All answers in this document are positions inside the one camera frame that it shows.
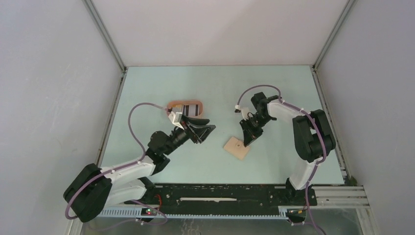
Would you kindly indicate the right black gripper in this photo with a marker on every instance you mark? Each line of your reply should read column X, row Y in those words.
column 249, row 133

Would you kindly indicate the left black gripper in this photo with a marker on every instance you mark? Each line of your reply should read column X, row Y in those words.
column 200, row 131

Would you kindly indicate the striped black white card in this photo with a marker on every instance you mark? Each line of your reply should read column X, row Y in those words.
column 191, row 110

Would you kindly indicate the tan leather card holder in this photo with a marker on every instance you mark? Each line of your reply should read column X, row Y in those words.
column 236, row 148

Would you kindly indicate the pink oval tray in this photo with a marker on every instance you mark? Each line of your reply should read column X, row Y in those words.
column 186, row 102

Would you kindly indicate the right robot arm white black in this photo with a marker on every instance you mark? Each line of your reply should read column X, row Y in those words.
column 313, row 139

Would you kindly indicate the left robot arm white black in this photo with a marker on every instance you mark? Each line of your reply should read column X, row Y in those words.
column 96, row 188

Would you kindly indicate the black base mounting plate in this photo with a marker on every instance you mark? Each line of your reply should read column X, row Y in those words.
column 220, row 199

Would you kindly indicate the right controller board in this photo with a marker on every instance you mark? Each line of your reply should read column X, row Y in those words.
column 296, row 216

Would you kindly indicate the controller board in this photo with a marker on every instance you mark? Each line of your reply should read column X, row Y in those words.
column 148, row 212
column 296, row 216

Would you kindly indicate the left controller board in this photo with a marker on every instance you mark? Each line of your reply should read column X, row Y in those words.
column 148, row 212

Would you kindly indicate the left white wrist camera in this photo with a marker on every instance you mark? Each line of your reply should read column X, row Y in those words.
column 176, row 118

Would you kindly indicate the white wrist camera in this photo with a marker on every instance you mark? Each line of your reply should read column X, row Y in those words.
column 176, row 118
column 241, row 110

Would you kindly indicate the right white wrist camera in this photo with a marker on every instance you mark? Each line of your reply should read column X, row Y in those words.
column 241, row 110

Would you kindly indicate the aluminium frame rail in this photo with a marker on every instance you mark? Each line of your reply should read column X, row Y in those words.
column 341, row 197

